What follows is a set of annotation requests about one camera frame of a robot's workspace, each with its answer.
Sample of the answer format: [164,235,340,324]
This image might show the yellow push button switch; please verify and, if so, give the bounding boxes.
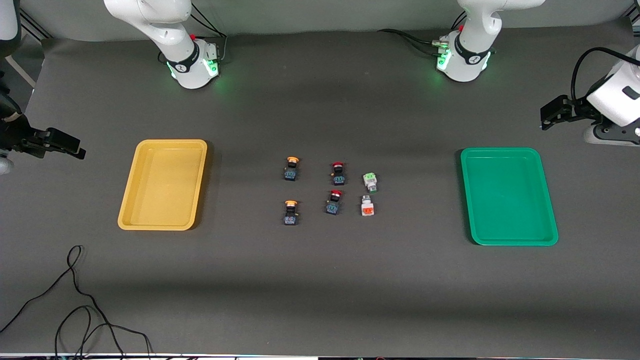
[282,199,300,226]
[283,156,301,182]

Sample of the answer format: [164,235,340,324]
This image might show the green plastic tray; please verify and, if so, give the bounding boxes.
[460,147,559,247]

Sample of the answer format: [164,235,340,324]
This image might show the yellow plastic tray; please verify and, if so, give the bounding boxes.
[117,139,208,232]

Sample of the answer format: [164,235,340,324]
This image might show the dark grey table mat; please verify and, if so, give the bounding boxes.
[0,17,640,357]

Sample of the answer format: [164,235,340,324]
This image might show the white metal frame tube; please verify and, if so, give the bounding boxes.
[5,56,37,90]

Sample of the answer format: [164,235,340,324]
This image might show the thin black loose cable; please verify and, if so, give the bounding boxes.
[0,244,153,360]

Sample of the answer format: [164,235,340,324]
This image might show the black left arm base cables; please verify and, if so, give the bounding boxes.
[377,12,468,57]

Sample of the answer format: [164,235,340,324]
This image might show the black arm base cables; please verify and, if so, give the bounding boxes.
[377,12,468,57]
[189,2,229,65]

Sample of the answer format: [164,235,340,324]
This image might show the black right arm base cables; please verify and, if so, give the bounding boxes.
[189,2,229,65]

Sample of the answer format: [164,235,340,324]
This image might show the red push button switch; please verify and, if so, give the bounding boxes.
[330,161,348,187]
[325,189,345,216]

